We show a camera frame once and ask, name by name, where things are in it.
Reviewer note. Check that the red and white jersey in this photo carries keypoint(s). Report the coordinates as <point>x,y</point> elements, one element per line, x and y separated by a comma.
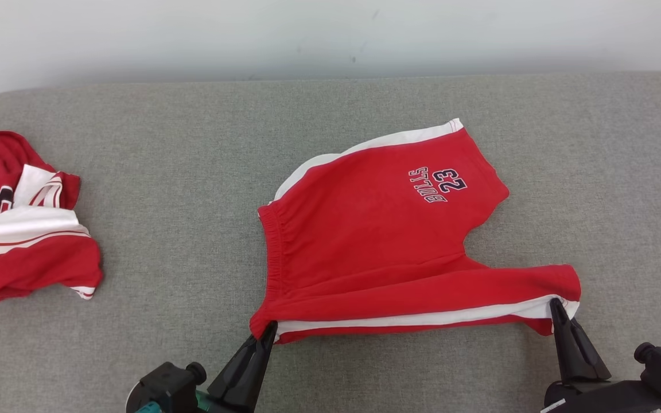
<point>20,264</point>

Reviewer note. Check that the red Bulls 23 shorts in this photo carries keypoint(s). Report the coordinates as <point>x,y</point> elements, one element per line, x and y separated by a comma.
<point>365,241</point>

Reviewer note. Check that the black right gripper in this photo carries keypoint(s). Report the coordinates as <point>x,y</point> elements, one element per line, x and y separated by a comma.
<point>600,398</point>

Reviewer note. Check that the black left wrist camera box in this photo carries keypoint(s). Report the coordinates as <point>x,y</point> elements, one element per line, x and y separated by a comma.
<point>164,387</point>

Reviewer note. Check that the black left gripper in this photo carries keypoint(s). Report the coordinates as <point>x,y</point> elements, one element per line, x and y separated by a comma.
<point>233,410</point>

